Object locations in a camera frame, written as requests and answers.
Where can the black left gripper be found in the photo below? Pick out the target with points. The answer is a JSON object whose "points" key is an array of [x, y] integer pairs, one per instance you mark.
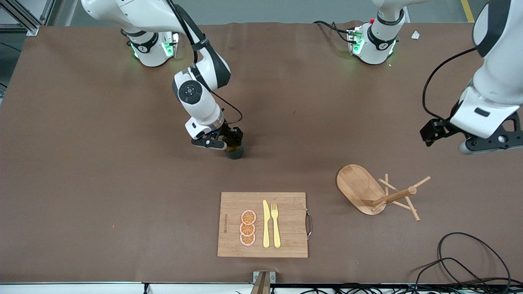
{"points": [[444, 125]]}

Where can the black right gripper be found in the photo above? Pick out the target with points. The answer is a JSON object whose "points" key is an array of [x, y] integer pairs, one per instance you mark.
{"points": [[229, 135]]}

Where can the dark green cup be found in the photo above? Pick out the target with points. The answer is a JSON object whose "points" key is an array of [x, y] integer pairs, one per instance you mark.
{"points": [[235, 150]]}

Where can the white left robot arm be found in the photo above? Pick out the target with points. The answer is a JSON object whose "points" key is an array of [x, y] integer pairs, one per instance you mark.
{"points": [[494, 81]]}

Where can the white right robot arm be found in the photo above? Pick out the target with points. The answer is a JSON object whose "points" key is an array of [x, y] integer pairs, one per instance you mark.
{"points": [[200, 102]]}

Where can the toy orange slice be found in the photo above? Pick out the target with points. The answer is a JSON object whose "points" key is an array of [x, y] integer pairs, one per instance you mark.
{"points": [[247, 240], [248, 217], [247, 229]]}

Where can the bamboo cutting board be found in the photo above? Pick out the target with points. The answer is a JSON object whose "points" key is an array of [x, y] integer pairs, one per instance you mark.
{"points": [[286, 212]]}

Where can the wooden mug tree stand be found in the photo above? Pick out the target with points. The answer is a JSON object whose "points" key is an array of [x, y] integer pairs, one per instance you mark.
{"points": [[355, 183]]}

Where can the yellow plastic knife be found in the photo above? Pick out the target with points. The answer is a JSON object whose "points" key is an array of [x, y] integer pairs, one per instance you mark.
{"points": [[266, 224]]}

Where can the small white paper scrap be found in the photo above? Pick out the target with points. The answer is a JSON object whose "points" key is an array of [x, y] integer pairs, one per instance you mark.
{"points": [[415, 35]]}

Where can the yellow plastic fork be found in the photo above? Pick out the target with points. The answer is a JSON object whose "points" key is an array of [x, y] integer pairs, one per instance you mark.
{"points": [[276, 228]]}

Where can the brown table cover sheet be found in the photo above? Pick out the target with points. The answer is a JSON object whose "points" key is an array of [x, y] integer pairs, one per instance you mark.
{"points": [[122, 183]]}

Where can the metal table edge bracket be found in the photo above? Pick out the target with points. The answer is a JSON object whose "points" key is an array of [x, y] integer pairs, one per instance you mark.
{"points": [[262, 281]]}

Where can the white table edge rail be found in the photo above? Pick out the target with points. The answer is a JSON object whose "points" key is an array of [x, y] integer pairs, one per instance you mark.
{"points": [[81, 288]]}

